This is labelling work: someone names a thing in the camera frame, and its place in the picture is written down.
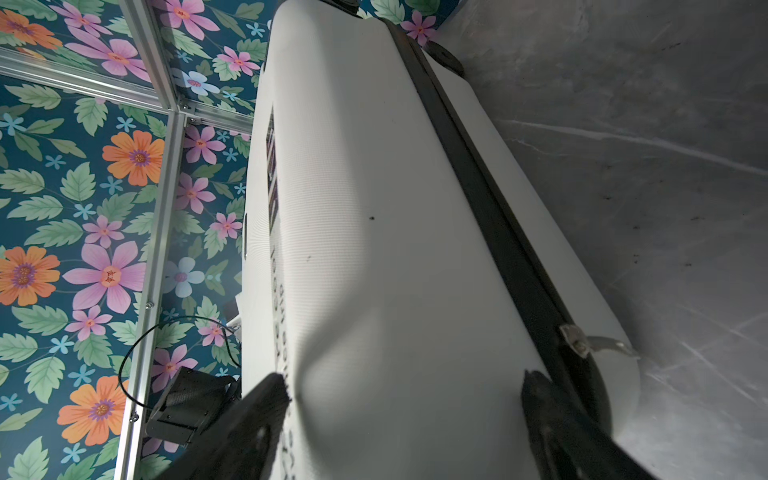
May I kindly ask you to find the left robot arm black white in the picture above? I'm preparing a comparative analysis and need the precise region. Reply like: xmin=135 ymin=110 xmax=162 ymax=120
xmin=144 ymin=367 xmax=242 ymax=446

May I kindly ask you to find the aluminium frame bar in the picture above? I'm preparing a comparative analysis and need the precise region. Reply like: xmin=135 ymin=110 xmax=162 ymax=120
xmin=1 ymin=1 xmax=275 ymax=479

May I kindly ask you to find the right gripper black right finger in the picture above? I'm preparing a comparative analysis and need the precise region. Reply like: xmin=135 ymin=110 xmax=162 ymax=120
xmin=521 ymin=371 xmax=654 ymax=480

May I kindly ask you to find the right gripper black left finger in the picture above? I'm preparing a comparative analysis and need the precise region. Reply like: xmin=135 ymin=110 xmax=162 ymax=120
xmin=158 ymin=373 xmax=290 ymax=480

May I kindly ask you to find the white black suitcase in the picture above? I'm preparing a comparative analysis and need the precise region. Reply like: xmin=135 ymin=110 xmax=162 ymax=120
xmin=241 ymin=1 xmax=640 ymax=479

